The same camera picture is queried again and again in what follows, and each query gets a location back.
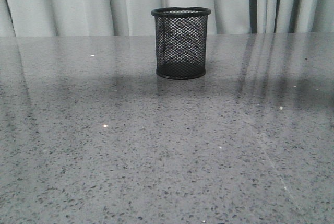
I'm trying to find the grey pleated curtain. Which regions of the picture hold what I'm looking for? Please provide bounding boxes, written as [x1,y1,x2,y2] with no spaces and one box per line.
[1,0,333,37]

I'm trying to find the black mesh pen cup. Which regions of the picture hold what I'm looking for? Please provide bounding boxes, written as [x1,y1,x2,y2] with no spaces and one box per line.
[151,7,211,80]

